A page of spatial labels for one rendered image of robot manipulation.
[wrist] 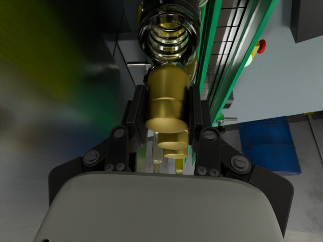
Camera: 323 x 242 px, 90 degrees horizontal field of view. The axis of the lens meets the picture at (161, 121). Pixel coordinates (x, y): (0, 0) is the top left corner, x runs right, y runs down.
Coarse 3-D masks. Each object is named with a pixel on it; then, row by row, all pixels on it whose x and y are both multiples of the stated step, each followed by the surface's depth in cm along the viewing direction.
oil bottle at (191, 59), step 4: (140, 8) 14; (200, 8) 13; (140, 12) 14; (200, 12) 13; (200, 16) 13; (200, 20) 13; (200, 24) 14; (200, 28) 14; (196, 52) 16; (192, 56) 15; (196, 56) 16; (148, 60) 16; (152, 60) 16; (188, 60) 16; (192, 60) 16; (152, 64) 16; (188, 64) 16
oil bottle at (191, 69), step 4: (196, 60) 19; (192, 64) 18; (196, 64) 19; (152, 68) 19; (188, 68) 18; (192, 68) 18; (196, 68) 19; (188, 72) 18; (192, 72) 18; (196, 72) 19; (192, 76) 19; (196, 76) 20; (192, 80) 19
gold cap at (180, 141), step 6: (180, 132) 16; (186, 132) 17; (162, 138) 16; (168, 138) 16; (174, 138) 16; (180, 138) 16; (186, 138) 17; (162, 144) 17; (168, 144) 17; (174, 144) 17; (180, 144) 16; (186, 144) 17
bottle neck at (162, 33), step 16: (144, 0) 8; (160, 0) 7; (176, 0) 7; (192, 0) 7; (144, 16) 7; (160, 16) 6; (176, 16) 6; (192, 16) 7; (144, 32) 7; (160, 32) 9; (176, 32) 9; (192, 32) 7; (144, 48) 8; (160, 48) 9; (176, 48) 9; (192, 48) 8
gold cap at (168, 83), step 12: (156, 72) 12; (168, 72) 12; (180, 72) 12; (156, 84) 12; (168, 84) 12; (180, 84) 12; (156, 96) 11; (168, 96) 11; (180, 96) 11; (156, 108) 11; (168, 108) 11; (180, 108) 11; (144, 120) 12; (156, 120) 11; (168, 120) 11; (180, 120) 11; (168, 132) 13
